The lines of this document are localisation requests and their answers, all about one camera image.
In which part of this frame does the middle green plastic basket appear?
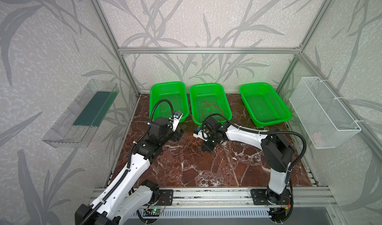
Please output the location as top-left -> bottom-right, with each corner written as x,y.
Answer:
189,83 -> 232,125

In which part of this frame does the orange cable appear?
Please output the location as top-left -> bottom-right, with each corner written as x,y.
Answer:
181,135 -> 210,158

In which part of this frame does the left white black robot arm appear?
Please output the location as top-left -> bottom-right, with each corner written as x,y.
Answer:
75,111 -> 184,225

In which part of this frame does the left green plastic basket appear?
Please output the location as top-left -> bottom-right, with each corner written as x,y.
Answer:
149,81 -> 190,123

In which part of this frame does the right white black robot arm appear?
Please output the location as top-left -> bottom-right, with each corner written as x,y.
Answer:
194,114 -> 307,205

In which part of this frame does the clear acrylic wall tray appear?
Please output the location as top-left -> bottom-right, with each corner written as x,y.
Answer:
42,79 -> 119,148

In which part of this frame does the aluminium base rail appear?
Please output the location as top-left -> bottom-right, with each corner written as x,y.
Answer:
86,187 -> 339,209

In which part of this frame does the green plastic basket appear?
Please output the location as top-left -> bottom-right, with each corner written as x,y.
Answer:
149,81 -> 190,123
189,83 -> 232,125
239,82 -> 292,127

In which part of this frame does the white wire mesh basket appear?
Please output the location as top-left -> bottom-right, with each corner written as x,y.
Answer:
289,77 -> 362,149

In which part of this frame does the red cable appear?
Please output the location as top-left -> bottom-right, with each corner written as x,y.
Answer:
190,101 -> 224,124

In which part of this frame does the right green plastic basket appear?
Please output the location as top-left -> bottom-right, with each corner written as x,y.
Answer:
239,82 -> 292,127

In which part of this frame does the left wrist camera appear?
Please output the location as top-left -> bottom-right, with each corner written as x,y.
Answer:
171,111 -> 183,131

